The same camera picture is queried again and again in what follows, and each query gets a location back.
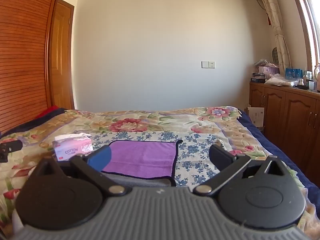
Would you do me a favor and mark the blue floral white cloth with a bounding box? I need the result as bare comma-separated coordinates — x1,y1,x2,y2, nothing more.
85,131,240,188

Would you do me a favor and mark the beige patterned curtain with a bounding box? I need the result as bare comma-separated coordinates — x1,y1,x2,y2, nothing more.
254,0,292,73

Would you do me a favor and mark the purple and grey towel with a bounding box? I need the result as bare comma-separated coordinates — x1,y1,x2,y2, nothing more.
101,140,183,187

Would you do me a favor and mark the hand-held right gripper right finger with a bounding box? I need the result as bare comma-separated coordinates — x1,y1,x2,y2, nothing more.
192,144,290,197

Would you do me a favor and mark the wooden window frame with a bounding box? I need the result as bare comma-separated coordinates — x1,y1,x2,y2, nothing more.
287,0,320,70

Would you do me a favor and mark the white cardboard box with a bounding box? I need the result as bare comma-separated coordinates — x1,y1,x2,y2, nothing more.
246,104,265,128

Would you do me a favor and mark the red cloth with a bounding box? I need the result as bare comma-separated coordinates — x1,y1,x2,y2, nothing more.
37,106,60,118

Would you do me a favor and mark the pink tissue pack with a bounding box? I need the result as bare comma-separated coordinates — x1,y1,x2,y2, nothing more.
52,133,94,161

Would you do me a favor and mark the wooden room door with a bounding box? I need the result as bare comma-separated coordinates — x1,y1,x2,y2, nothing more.
49,0,75,110

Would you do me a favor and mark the pink box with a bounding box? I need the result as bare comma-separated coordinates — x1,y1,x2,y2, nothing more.
258,66,279,79

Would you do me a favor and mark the wooden cabinet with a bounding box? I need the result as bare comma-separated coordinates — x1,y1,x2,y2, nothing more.
249,81,320,165

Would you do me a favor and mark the clear plastic bag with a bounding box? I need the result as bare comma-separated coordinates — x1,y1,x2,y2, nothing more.
264,74,300,87

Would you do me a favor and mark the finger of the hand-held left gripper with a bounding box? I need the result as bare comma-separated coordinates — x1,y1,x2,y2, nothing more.
0,140,23,163

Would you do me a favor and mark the beige floral blanket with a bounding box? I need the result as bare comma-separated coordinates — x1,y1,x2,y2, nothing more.
0,106,320,240

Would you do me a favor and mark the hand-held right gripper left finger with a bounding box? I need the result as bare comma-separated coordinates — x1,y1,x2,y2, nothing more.
34,145,131,197

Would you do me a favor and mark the stack of books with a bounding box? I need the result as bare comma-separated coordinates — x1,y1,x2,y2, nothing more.
251,72,267,83

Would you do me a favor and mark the blue box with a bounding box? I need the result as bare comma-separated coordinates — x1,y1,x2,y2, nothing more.
285,67,303,79

